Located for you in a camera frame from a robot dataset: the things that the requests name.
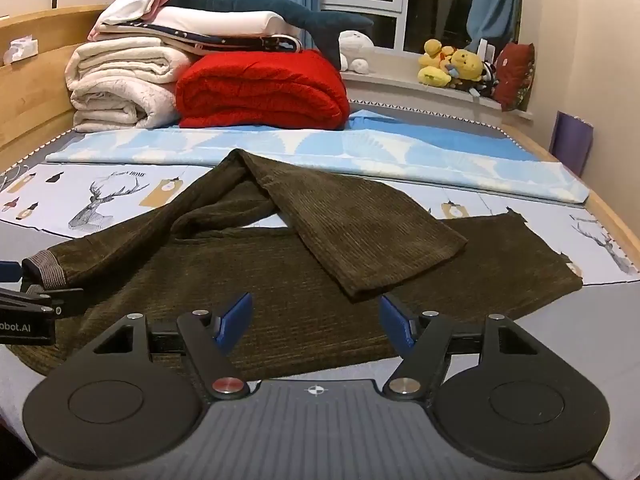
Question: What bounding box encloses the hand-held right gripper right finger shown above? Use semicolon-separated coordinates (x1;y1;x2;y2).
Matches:
379;293;542;402

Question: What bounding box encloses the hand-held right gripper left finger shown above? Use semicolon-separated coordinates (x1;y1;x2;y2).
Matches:
92;292;253;401

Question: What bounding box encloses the light blue patterned blanket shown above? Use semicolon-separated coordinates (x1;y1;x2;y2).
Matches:
45;110;592;206

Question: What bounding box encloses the cream folded quilt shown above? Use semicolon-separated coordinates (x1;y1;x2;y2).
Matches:
65;40;195;134

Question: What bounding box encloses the tissue pack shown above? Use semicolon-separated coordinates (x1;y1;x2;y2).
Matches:
4;34;40;64

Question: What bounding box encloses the red folded quilt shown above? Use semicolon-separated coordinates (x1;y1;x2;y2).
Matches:
175;49;351;132

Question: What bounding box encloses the black white striped plush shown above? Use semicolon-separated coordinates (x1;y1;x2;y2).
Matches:
467;59;502;99

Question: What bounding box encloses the yellow duck plush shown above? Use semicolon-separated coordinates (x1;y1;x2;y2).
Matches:
417;39;453;87

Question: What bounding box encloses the red patterned cushion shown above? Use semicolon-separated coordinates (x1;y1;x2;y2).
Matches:
492;41;536;112

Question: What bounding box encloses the white seal plush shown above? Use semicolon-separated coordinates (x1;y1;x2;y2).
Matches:
337;30;377;74

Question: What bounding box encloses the navy starred folded blanket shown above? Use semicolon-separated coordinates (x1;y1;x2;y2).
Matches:
95;21;306;56

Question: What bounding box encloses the white and pink cloth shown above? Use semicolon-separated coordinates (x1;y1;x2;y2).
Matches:
87;0;177;41

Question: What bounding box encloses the white pillow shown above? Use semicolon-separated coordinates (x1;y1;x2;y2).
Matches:
150;6;302;38

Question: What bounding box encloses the teal shark plush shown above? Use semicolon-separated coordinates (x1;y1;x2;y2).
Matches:
169;0;376;72

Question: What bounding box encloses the wooden bed frame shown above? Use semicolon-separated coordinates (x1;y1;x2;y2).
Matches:
0;4;640;261

